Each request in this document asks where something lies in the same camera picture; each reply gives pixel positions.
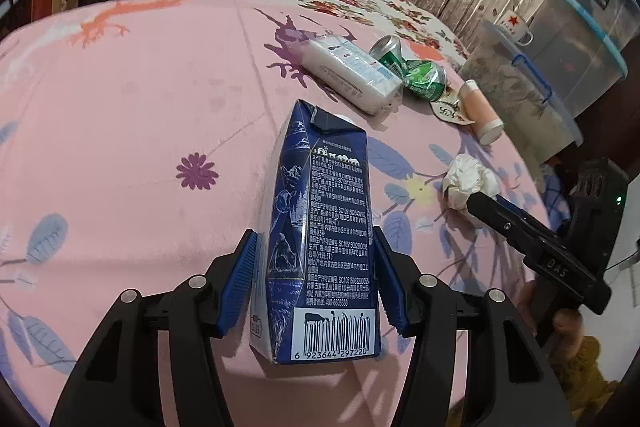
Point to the white tissue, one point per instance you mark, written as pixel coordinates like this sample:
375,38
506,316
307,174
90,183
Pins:
465,179

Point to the white mug red star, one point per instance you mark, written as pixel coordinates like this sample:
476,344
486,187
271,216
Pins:
512,27

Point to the white tissue pack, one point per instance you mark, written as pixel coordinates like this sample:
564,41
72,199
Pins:
350,72

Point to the person's right forearm yellow sleeve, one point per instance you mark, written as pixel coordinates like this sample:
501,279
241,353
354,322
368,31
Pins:
590,382

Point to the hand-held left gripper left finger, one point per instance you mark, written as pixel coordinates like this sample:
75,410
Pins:
240,282

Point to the printed snack wrapper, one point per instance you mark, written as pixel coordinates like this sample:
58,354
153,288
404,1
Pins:
450,109

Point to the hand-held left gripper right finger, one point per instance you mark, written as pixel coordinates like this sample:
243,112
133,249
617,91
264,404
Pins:
395,287

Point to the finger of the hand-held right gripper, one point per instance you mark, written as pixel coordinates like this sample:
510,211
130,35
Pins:
540,252

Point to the person's right hand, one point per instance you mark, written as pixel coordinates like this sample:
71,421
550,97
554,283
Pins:
567,324

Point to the clear storage bin blue rim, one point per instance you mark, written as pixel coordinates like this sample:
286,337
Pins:
580,52

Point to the blue cloth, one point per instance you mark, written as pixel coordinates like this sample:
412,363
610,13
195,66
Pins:
555,197

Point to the blue milk carton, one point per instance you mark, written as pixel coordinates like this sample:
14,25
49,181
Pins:
320,207

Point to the pink bottle white cap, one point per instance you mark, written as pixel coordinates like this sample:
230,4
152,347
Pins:
480,109

